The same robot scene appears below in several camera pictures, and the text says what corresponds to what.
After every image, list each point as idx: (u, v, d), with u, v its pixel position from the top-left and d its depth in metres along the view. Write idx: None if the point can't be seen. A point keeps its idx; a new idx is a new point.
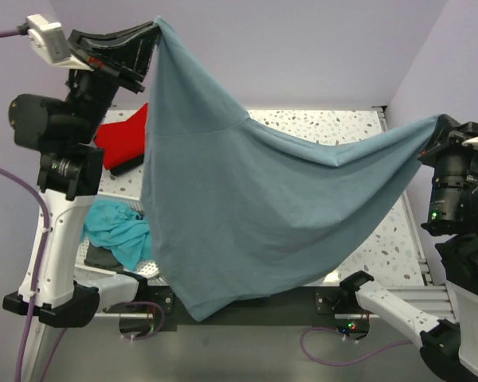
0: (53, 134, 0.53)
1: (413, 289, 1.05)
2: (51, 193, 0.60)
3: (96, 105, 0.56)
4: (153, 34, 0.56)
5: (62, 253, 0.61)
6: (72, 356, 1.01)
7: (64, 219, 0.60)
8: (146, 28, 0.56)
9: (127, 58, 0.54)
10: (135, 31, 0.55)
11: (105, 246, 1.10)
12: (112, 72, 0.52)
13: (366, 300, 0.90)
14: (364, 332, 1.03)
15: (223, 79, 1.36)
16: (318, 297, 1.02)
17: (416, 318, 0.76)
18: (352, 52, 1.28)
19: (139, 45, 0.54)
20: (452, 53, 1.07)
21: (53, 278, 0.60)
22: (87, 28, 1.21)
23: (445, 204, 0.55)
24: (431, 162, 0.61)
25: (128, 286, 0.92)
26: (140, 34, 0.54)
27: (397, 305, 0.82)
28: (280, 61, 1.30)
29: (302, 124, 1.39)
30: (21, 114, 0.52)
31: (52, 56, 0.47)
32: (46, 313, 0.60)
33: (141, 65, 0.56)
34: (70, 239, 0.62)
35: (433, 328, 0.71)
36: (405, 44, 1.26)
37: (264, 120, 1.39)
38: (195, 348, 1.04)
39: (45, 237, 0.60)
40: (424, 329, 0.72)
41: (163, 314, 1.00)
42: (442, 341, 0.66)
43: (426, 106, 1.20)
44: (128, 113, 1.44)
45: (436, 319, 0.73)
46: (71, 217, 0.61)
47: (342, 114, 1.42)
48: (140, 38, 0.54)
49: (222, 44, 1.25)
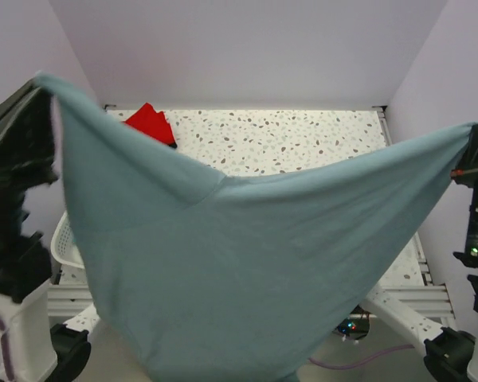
0: None
1: (414, 288, 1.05)
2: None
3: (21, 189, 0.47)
4: (41, 101, 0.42)
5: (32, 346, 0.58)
6: None
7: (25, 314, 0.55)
8: (25, 96, 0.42)
9: (19, 145, 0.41)
10: (11, 111, 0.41)
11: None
12: None
13: (367, 302, 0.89)
14: (365, 332, 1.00)
15: (223, 79, 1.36)
16: None
17: (420, 325, 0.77)
18: (352, 54, 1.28)
19: (26, 124, 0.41)
20: (452, 56, 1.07)
21: (29, 368, 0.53)
22: (86, 30, 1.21)
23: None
24: (469, 181, 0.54)
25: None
26: (21, 110, 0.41)
27: (399, 310, 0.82)
28: (280, 63, 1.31)
29: (302, 124, 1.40)
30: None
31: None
32: None
33: (41, 144, 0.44)
34: (32, 333, 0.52)
35: (436, 336, 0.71)
36: (405, 45, 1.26)
37: (264, 120, 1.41)
38: None
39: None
40: (428, 337, 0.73)
41: None
42: (447, 352, 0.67)
43: (425, 107, 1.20)
44: (128, 113, 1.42)
45: (440, 327, 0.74)
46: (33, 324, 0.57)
47: (342, 114, 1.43)
48: (25, 114, 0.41)
49: (222, 46, 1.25)
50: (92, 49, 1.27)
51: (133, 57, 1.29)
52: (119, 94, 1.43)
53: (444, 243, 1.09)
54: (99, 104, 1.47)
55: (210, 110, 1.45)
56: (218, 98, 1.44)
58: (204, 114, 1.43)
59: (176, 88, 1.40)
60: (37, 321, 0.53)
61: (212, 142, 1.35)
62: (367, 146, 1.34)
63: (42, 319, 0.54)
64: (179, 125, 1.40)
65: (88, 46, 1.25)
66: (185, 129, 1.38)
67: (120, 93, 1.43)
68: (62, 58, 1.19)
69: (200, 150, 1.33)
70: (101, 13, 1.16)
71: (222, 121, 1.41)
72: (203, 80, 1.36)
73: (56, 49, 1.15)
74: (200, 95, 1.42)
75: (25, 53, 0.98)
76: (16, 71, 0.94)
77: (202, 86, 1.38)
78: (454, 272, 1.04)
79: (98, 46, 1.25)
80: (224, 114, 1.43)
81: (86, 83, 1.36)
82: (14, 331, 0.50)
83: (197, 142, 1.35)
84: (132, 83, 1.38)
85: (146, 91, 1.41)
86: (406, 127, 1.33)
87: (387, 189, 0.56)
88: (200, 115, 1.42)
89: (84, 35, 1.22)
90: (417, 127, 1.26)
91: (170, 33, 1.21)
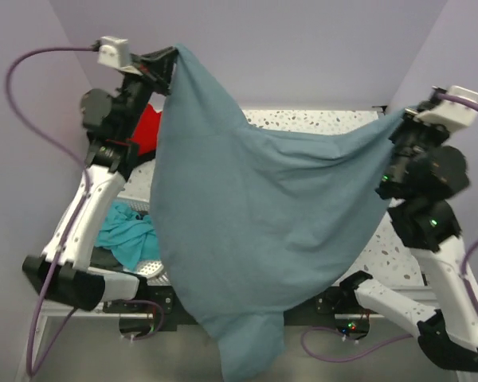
0: (108, 121, 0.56)
1: (412, 288, 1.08)
2: (96, 169, 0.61)
3: (137, 114, 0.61)
4: (171, 56, 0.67)
5: (87, 220, 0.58)
6: (73, 354, 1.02)
7: (103, 189, 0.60)
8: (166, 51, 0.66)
9: (158, 68, 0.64)
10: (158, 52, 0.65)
11: (107, 246, 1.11)
12: (148, 76, 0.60)
13: (366, 297, 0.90)
14: (365, 332, 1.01)
15: (224, 80, 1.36)
16: (318, 298, 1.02)
17: (413, 309, 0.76)
18: (353, 54, 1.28)
19: (164, 62, 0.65)
20: (454, 55, 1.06)
21: (84, 238, 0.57)
22: (86, 31, 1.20)
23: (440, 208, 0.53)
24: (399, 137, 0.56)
25: (130, 285, 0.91)
26: (166, 54, 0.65)
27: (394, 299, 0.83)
28: (280, 62, 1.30)
29: (302, 124, 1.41)
30: (88, 107, 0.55)
31: (123, 63, 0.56)
32: (67, 270, 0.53)
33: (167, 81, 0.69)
34: (99, 212, 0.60)
35: (430, 317, 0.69)
36: (406, 45, 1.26)
37: (264, 120, 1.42)
38: (195, 349, 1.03)
39: (82, 202, 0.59)
40: (421, 319, 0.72)
41: (162, 314, 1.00)
42: (439, 329, 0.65)
43: None
44: None
45: (433, 309, 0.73)
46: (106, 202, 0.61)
47: (342, 114, 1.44)
48: (166, 57, 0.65)
49: (222, 46, 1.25)
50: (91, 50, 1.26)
51: None
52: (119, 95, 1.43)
53: None
54: None
55: None
56: None
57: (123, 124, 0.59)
58: None
59: None
60: (103, 211, 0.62)
61: None
62: None
63: (105, 211, 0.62)
64: None
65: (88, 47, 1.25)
66: None
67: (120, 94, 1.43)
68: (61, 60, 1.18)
69: None
70: (100, 13, 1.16)
71: None
72: None
73: (56, 49, 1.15)
74: None
75: (24, 56, 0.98)
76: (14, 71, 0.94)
77: None
78: None
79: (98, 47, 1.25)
80: None
81: (86, 83, 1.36)
82: (94, 198, 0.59)
83: None
84: None
85: None
86: None
87: (370, 162, 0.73)
88: None
89: (83, 36, 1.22)
90: None
91: (170, 33, 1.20)
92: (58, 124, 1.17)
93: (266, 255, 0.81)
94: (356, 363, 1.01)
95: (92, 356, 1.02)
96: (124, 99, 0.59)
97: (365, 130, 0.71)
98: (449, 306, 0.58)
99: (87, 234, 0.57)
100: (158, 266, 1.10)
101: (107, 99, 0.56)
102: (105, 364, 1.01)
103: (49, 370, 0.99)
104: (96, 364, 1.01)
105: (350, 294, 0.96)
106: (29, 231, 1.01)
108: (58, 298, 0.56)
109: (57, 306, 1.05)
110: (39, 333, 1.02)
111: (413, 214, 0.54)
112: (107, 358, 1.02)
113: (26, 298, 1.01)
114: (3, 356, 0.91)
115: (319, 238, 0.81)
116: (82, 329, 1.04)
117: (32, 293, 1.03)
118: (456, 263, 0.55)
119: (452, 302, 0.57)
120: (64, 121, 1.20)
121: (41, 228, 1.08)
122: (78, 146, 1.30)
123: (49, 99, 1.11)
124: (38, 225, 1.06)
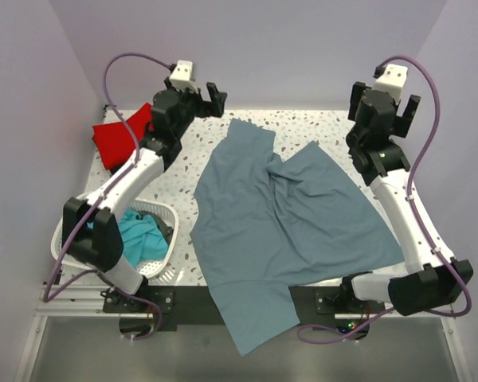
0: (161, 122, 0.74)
1: None
2: (145, 150, 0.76)
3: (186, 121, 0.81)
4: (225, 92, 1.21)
5: (132, 182, 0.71)
6: (73, 354, 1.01)
7: (148, 165, 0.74)
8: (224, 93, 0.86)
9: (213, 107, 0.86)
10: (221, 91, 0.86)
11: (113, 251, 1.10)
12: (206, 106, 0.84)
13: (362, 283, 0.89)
14: (365, 332, 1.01)
15: (224, 81, 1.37)
16: (318, 298, 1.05)
17: None
18: (352, 56, 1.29)
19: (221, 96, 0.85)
20: (453, 56, 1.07)
21: (121, 196, 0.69)
22: (86, 33, 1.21)
23: (391, 151, 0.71)
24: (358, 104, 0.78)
25: (133, 278, 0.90)
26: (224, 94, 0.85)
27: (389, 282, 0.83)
28: (280, 64, 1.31)
29: (302, 124, 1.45)
30: (160, 99, 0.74)
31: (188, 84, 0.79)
32: (103, 213, 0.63)
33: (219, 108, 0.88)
34: (137, 182, 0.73)
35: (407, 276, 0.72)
36: (405, 48, 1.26)
37: (264, 120, 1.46)
38: (195, 348, 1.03)
39: (129, 170, 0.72)
40: None
41: (160, 314, 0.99)
42: None
43: (426, 108, 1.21)
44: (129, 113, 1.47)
45: None
46: (143, 178, 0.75)
47: (342, 114, 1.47)
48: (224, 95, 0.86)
49: (223, 48, 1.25)
50: (92, 52, 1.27)
51: (134, 59, 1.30)
52: (120, 95, 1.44)
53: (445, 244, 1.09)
54: (99, 104, 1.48)
55: None
56: None
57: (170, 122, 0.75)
58: None
59: None
60: (140, 183, 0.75)
61: (212, 142, 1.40)
62: None
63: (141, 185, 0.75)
64: None
65: (88, 48, 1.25)
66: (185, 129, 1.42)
67: (121, 94, 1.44)
68: (62, 61, 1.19)
69: (200, 150, 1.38)
70: (100, 16, 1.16)
71: (222, 121, 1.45)
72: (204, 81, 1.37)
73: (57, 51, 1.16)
74: None
75: (24, 56, 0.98)
76: (15, 73, 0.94)
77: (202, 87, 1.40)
78: None
79: (99, 48, 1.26)
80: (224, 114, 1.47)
81: (87, 84, 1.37)
82: (139, 168, 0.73)
83: (197, 142, 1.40)
84: (133, 83, 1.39)
85: (148, 91, 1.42)
86: None
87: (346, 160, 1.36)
88: None
89: (84, 37, 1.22)
90: (419, 128, 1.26)
91: (171, 33, 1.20)
92: (58, 124, 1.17)
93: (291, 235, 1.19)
94: (356, 363, 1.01)
95: (92, 357, 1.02)
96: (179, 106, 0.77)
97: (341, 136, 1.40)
98: (401, 230, 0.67)
99: (126, 192, 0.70)
100: (158, 265, 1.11)
101: (175, 98, 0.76)
102: (105, 364, 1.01)
103: (48, 371, 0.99)
104: (95, 365, 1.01)
105: (349, 289, 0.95)
106: (29, 231, 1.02)
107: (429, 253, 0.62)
108: (85, 243, 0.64)
109: (56, 306, 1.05)
110: (39, 333, 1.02)
111: (367, 150, 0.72)
112: (107, 357, 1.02)
113: (27, 298, 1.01)
114: (3, 356, 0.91)
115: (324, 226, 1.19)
116: (82, 329, 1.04)
117: (32, 292, 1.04)
118: (401, 189, 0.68)
119: (400, 221, 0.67)
120: (64, 122, 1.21)
121: (42, 228, 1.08)
122: (79, 147, 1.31)
123: (50, 100, 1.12)
124: (38, 225, 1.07)
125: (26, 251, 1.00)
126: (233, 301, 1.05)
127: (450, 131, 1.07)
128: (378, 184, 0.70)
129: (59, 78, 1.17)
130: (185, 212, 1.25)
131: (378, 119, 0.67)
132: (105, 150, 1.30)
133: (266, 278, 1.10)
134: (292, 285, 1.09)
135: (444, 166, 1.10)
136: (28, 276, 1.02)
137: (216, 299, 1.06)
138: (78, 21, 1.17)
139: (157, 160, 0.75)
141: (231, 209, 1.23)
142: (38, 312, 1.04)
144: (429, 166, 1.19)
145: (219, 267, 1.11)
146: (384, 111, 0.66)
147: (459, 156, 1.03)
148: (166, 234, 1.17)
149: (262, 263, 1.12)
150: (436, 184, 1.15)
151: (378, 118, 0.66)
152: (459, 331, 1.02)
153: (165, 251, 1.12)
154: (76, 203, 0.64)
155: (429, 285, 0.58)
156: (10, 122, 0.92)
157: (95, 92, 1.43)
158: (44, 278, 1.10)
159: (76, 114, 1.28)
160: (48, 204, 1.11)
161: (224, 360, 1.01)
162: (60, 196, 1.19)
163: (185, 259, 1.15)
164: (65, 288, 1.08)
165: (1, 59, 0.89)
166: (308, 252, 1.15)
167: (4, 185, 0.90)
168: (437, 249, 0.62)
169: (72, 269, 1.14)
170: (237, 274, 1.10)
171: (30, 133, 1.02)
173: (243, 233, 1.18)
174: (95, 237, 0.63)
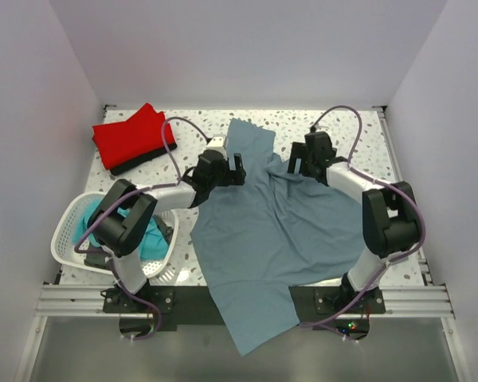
0: (206, 170, 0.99)
1: (413, 288, 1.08)
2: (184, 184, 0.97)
3: (215, 178, 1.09)
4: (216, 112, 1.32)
5: (170, 194, 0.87)
6: (72, 353, 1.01)
7: (184, 190, 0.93)
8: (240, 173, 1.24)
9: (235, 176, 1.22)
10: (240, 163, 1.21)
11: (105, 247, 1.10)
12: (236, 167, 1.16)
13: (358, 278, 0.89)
14: (365, 332, 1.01)
15: (225, 81, 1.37)
16: (318, 298, 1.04)
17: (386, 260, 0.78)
18: (352, 56, 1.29)
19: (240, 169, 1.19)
20: (452, 56, 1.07)
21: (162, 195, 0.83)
22: (85, 33, 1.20)
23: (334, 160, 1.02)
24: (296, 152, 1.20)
25: (138, 277, 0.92)
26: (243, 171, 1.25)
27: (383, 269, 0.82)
28: (280, 64, 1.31)
29: (302, 124, 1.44)
30: (209, 154, 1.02)
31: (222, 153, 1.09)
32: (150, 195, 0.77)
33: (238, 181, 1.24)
34: (171, 197, 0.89)
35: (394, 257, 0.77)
36: (405, 48, 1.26)
37: (264, 120, 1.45)
38: (195, 348, 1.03)
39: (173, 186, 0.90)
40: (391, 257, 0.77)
41: (160, 314, 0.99)
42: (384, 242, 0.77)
43: (425, 107, 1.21)
44: (128, 113, 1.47)
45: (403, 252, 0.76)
46: (178, 197, 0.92)
47: (342, 114, 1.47)
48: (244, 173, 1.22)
49: (223, 48, 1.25)
50: (91, 52, 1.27)
51: (134, 59, 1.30)
52: (120, 95, 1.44)
53: (446, 243, 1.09)
54: (99, 104, 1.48)
55: (210, 109, 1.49)
56: (218, 98, 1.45)
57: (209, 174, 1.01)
58: (204, 113, 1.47)
59: (176, 87, 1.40)
60: (173, 200, 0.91)
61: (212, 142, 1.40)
62: (367, 146, 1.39)
63: (170, 202, 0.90)
64: (179, 125, 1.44)
65: (88, 48, 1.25)
66: (185, 129, 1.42)
67: (121, 94, 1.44)
68: (61, 61, 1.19)
69: (199, 150, 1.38)
70: (99, 16, 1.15)
71: (222, 121, 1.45)
72: (204, 81, 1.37)
73: (56, 50, 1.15)
74: (201, 95, 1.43)
75: (23, 57, 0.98)
76: (14, 72, 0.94)
77: (203, 87, 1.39)
78: (459, 274, 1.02)
79: (99, 47, 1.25)
80: (224, 114, 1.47)
81: (87, 84, 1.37)
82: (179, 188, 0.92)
83: (197, 142, 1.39)
84: (134, 83, 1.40)
85: (149, 91, 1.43)
86: (405, 128, 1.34)
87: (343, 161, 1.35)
88: (200, 115, 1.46)
89: (84, 37, 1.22)
90: (418, 128, 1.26)
91: (170, 33, 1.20)
92: (58, 124, 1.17)
93: (290, 236, 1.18)
94: (355, 362, 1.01)
95: (92, 356, 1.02)
96: (220, 161, 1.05)
97: (340, 137, 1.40)
98: (351, 189, 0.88)
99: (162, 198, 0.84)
100: (158, 265, 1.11)
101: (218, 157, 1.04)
102: (104, 363, 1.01)
103: (48, 370, 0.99)
104: (95, 364, 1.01)
105: (349, 289, 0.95)
106: (30, 230, 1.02)
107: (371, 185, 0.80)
108: (113, 223, 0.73)
109: (57, 306, 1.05)
110: (39, 333, 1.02)
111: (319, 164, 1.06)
112: (107, 357, 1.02)
113: (27, 298, 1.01)
114: (3, 356, 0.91)
115: (323, 226, 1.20)
116: (82, 329, 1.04)
117: (33, 293, 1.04)
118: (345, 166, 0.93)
119: (348, 181, 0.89)
120: (64, 122, 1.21)
121: (42, 228, 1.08)
122: (79, 147, 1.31)
123: (49, 101, 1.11)
124: (39, 226, 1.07)
125: (25, 251, 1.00)
126: (233, 301, 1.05)
127: (450, 131, 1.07)
128: (330, 173, 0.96)
129: (59, 78, 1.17)
130: (185, 212, 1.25)
131: (318, 142, 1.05)
132: (105, 150, 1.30)
133: (266, 278, 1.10)
134: (292, 285, 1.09)
135: (444, 165, 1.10)
136: (28, 276, 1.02)
137: (216, 299, 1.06)
138: (77, 20, 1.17)
139: (192, 192, 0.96)
141: (232, 209, 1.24)
142: (38, 312, 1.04)
144: (429, 166, 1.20)
145: (220, 266, 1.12)
146: (319, 137, 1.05)
147: (460, 156, 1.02)
148: (166, 234, 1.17)
149: (262, 263, 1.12)
150: (436, 184, 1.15)
151: (318, 139, 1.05)
152: (460, 332, 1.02)
153: (165, 251, 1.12)
154: (123, 183, 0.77)
155: (378, 200, 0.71)
156: (9, 122, 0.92)
157: (95, 93, 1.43)
158: (44, 278, 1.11)
159: (76, 114, 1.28)
160: (48, 204, 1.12)
161: (223, 359, 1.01)
162: (60, 196, 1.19)
163: (185, 259, 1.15)
164: (65, 287, 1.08)
165: None
166: (308, 252, 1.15)
167: (3, 186, 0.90)
168: (375, 179, 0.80)
169: (72, 269, 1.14)
170: (237, 274, 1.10)
171: (30, 133, 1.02)
173: (242, 235, 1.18)
174: (129, 217, 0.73)
